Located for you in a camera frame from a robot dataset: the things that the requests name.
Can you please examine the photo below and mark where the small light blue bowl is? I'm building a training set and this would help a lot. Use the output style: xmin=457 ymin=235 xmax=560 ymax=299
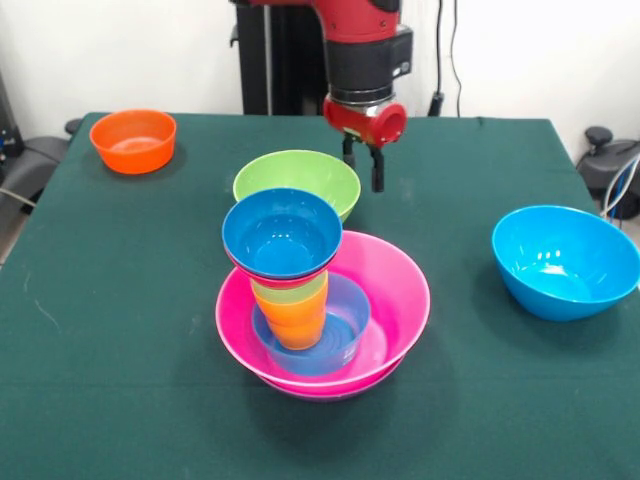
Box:
xmin=251 ymin=273 xmax=372 ymax=377

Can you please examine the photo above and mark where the large pink bowl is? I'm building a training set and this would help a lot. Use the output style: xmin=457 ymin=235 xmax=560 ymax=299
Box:
xmin=214 ymin=229 xmax=432 ymax=401

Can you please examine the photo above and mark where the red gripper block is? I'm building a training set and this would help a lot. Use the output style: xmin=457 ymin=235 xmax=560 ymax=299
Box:
xmin=322 ymin=93 xmax=409 ymax=194

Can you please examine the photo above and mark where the dark blue bowl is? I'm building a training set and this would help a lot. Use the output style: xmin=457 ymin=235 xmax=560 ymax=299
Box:
xmin=221 ymin=187 xmax=344 ymax=280

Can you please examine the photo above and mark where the small pink bowl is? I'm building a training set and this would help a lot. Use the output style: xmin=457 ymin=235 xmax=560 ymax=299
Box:
xmin=224 ymin=247 xmax=339 ymax=290

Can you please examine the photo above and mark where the dark green tablecloth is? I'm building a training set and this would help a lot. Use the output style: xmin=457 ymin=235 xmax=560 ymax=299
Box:
xmin=0 ymin=111 xmax=640 ymax=480

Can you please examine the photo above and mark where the black hanging cable with plug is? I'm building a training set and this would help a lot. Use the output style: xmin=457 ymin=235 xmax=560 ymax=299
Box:
xmin=429 ymin=0 xmax=464 ymax=119

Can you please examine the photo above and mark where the lime green bowl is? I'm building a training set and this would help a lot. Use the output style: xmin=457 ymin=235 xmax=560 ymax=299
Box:
xmin=232 ymin=149 xmax=362 ymax=225

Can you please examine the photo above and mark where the orange bowl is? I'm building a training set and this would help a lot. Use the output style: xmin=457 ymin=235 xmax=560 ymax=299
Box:
xmin=89 ymin=108 xmax=178 ymax=176

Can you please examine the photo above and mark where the orange cup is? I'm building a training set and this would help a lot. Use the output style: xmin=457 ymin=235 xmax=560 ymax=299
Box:
xmin=254 ymin=285 xmax=330 ymax=351

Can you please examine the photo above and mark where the green cup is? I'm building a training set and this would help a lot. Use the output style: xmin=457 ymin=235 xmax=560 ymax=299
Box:
xmin=250 ymin=272 xmax=330 ymax=305

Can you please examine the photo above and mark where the large light blue bowl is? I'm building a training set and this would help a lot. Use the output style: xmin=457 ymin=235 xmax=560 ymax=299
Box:
xmin=491 ymin=203 xmax=640 ymax=323

